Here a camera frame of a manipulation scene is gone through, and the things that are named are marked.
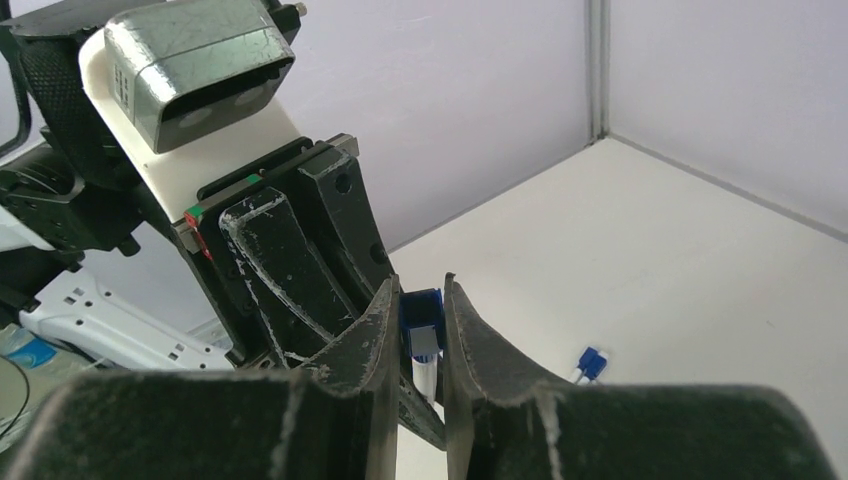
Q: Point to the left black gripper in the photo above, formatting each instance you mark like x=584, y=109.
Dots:
x=287, y=250

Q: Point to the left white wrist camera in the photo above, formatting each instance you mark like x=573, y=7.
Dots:
x=188, y=90

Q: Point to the white marker pen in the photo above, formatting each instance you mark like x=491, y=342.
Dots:
x=425, y=376

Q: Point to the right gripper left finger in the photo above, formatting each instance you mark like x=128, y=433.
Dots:
x=345, y=401

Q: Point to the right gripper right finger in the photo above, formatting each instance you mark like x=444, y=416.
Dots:
x=500, y=406

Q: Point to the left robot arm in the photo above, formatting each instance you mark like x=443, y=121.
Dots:
x=69, y=188

